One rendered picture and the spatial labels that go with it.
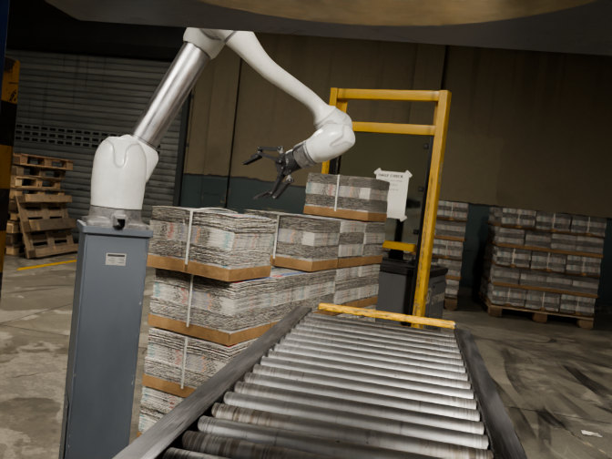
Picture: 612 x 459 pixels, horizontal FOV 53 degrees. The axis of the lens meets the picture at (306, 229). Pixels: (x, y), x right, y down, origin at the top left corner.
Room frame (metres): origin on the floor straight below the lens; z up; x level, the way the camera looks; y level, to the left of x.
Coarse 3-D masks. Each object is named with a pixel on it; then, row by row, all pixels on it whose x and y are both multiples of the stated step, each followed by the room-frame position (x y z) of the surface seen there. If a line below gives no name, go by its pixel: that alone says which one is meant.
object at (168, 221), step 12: (156, 216) 2.26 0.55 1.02; (168, 216) 2.23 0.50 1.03; (180, 216) 2.21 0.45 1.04; (156, 228) 2.26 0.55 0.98; (168, 228) 2.23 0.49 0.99; (180, 228) 2.21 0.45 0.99; (156, 240) 2.25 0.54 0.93; (168, 240) 2.22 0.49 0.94; (180, 240) 2.20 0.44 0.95; (156, 252) 2.25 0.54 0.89; (168, 252) 2.22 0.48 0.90
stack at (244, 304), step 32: (160, 288) 2.30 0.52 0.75; (192, 288) 2.23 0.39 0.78; (224, 288) 2.16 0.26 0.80; (256, 288) 2.27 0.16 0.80; (288, 288) 2.50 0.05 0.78; (320, 288) 2.78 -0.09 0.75; (352, 288) 3.12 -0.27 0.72; (192, 320) 2.22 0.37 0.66; (224, 320) 2.16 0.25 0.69; (256, 320) 2.29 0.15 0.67; (160, 352) 2.29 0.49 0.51; (192, 352) 2.21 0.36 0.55; (224, 352) 2.15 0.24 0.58; (192, 384) 2.21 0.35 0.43; (160, 416) 2.27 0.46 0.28
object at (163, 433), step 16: (288, 320) 1.74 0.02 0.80; (272, 336) 1.52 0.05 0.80; (240, 352) 1.33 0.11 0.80; (256, 352) 1.35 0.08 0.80; (224, 368) 1.20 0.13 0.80; (240, 368) 1.22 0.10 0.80; (208, 384) 1.09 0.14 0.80; (224, 384) 1.10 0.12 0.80; (192, 400) 1.00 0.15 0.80; (208, 400) 1.01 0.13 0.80; (176, 416) 0.92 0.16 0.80; (192, 416) 0.93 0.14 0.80; (144, 432) 0.85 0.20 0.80; (160, 432) 0.86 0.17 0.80; (176, 432) 0.86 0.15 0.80; (128, 448) 0.79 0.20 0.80; (144, 448) 0.80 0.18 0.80; (160, 448) 0.81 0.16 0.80
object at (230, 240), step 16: (208, 224) 2.16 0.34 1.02; (224, 224) 2.13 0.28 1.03; (240, 224) 2.13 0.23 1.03; (256, 224) 2.22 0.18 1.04; (272, 224) 2.33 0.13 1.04; (208, 240) 2.15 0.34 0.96; (224, 240) 2.12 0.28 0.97; (240, 240) 2.15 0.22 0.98; (256, 240) 2.24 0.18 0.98; (272, 240) 2.35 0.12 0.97; (208, 256) 2.14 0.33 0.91; (224, 256) 2.11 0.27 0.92; (240, 256) 2.17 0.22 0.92; (256, 256) 2.26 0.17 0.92
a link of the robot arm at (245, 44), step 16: (240, 32) 1.99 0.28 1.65; (240, 48) 2.01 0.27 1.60; (256, 48) 2.02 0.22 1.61; (256, 64) 2.03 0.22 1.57; (272, 64) 2.05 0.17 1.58; (272, 80) 2.08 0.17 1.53; (288, 80) 2.10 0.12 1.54; (304, 96) 2.17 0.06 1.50; (320, 112) 2.20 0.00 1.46; (336, 112) 2.20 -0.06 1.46; (320, 128) 2.21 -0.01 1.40
